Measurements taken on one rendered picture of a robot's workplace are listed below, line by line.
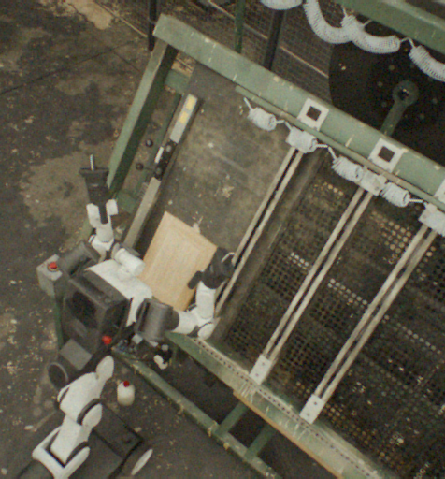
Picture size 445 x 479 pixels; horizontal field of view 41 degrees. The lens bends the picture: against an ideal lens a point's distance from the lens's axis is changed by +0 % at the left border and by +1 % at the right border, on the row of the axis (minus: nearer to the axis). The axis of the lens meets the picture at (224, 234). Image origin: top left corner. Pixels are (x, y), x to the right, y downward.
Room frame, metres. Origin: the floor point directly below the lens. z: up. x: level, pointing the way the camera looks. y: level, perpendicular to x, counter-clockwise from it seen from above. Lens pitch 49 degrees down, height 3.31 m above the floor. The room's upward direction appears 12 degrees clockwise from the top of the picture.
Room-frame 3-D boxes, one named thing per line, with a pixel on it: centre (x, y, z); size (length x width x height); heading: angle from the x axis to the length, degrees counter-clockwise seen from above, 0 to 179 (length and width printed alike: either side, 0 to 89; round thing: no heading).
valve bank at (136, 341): (1.50, 0.37, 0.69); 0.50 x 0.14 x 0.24; 61
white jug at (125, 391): (1.48, 0.37, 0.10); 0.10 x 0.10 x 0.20
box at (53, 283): (1.65, 0.78, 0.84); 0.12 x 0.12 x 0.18; 61
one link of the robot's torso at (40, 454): (1.02, 0.58, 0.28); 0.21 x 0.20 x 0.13; 151
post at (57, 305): (1.65, 0.78, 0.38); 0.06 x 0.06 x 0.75; 61
